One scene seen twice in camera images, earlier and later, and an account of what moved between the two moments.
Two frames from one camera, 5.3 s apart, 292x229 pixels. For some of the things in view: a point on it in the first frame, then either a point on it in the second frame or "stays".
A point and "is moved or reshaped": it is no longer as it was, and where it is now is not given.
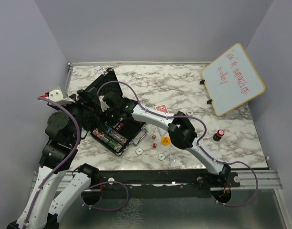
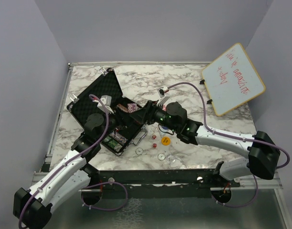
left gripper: (92, 96) to (123, 119)
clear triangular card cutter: (162, 131) stays
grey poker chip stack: (189, 112) is moved or reshaped
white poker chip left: (139, 150) stays
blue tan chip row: (116, 136) stays
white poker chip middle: (161, 156) stays
